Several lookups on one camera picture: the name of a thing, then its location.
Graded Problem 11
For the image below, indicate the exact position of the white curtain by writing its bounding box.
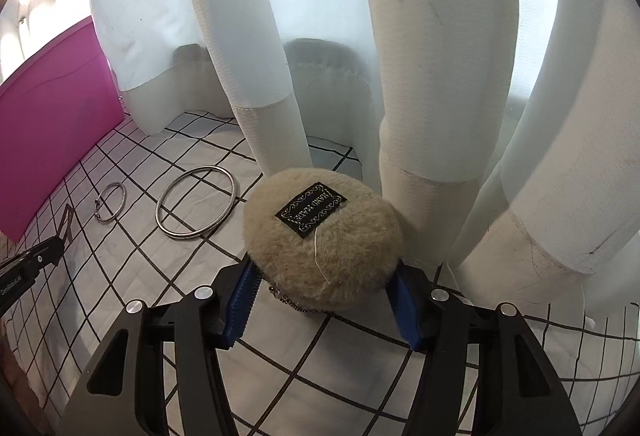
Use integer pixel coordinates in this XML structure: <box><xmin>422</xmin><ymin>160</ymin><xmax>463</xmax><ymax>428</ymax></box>
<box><xmin>0</xmin><ymin>0</ymin><xmax>640</xmax><ymax>322</ymax></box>

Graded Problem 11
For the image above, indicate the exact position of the white black-checked tablecloth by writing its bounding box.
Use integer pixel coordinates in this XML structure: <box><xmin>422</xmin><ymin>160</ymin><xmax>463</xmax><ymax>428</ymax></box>
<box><xmin>0</xmin><ymin>111</ymin><xmax>601</xmax><ymax>436</ymax></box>

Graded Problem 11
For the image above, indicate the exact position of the black hair clip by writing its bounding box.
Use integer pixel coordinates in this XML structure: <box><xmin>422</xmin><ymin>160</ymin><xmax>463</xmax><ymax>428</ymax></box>
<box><xmin>52</xmin><ymin>206</ymin><xmax>76</xmax><ymax>242</ymax></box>

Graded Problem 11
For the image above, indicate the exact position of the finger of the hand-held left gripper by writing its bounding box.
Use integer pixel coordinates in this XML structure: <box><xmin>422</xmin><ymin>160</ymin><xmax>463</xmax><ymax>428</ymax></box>
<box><xmin>0</xmin><ymin>236</ymin><xmax>63</xmax><ymax>278</ymax></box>

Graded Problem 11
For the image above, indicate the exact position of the large silver bangle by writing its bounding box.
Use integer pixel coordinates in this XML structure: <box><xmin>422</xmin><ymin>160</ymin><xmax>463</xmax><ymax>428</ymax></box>
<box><xmin>155</xmin><ymin>165</ymin><xmax>238</xmax><ymax>241</ymax></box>

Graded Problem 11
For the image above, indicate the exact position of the small silver ring bracelet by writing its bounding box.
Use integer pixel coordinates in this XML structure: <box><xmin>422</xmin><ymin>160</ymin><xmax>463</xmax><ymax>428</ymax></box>
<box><xmin>94</xmin><ymin>182</ymin><xmax>126</xmax><ymax>223</ymax></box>

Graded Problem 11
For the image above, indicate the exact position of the pink plastic bin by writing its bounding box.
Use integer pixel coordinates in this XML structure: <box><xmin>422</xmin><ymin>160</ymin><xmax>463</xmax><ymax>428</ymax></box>
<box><xmin>0</xmin><ymin>15</ymin><xmax>125</xmax><ymax>242</ymax></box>

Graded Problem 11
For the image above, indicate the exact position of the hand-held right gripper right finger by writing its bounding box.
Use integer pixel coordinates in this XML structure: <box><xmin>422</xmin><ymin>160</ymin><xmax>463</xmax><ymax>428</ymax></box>
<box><xmin>387</xmin><ymin>266</ymin><xmax>583</xmax><ymax>436</ymax></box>

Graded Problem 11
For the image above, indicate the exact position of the beige fluffy pouch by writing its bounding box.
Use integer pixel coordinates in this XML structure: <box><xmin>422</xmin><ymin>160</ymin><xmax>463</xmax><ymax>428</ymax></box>
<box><xmin>243</xmin><ymin>167</ymin><xmax>406</xmax><ymax>315</ymax></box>

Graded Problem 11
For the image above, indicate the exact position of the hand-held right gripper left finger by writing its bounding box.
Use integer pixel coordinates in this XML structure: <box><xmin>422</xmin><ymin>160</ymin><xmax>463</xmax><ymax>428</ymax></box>
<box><xmin>60</xmin><ymin>261</ymin><xmax>261</xmax><ymax>436</ymax></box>

